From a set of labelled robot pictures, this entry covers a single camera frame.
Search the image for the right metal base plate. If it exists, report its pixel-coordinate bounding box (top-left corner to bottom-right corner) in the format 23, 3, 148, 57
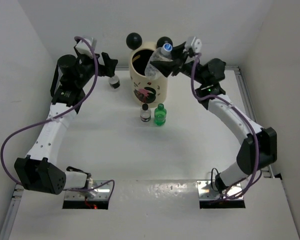
197, 179, 243, 202

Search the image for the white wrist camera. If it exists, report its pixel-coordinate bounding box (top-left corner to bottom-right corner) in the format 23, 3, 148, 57
184, 36, 202, 54
74, 36, 97, 59

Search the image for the black cap bottle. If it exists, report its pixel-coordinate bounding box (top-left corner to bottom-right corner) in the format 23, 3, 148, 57
108, 75, 121, 91

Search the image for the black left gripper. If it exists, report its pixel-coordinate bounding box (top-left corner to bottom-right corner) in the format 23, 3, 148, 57
73, 52, 116, 88

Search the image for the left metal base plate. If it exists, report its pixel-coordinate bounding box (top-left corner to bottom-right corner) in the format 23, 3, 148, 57
64, 180, 114, 201

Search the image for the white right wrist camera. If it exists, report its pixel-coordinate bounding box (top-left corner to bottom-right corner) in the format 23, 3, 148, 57
184, 36, 202, 54

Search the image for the blue label clear bottle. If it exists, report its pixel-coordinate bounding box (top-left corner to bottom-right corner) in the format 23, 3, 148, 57
139, 103, 152, 126

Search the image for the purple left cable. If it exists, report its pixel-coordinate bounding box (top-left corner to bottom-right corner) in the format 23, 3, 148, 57
0, 36, 115, 201

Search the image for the green plastic bottle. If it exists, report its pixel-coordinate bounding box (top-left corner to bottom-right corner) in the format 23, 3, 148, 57
154, 103, 167, 126

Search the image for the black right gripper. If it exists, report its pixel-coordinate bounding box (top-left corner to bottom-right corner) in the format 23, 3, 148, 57
151, 42, 208, 86

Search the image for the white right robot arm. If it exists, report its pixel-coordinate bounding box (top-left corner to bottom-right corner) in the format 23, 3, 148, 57
150, 37, 278, 194

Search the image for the cream bin with black ears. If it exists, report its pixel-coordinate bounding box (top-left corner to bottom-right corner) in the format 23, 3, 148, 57
126, 32, 173, 108

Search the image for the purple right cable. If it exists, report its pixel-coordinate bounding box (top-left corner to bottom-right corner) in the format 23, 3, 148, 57
189, 52, 263, 201

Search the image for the metal base plate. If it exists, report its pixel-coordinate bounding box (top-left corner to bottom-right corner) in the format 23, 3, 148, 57
64, 180, 114, 201
197, 179, 243, 202

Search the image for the purple cable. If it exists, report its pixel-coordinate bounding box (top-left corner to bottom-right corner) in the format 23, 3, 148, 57
0, 36, 115, 201
189, 52, 263, 201

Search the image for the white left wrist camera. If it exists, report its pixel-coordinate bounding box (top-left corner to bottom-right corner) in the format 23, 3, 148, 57
74, 36, 97, 59

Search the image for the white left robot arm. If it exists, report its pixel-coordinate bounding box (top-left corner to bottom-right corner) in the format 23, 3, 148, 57
14, 52, 118, 195

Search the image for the tall clear blue cap bottle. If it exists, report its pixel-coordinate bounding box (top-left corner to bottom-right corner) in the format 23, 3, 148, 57
144, 43, 173, 81

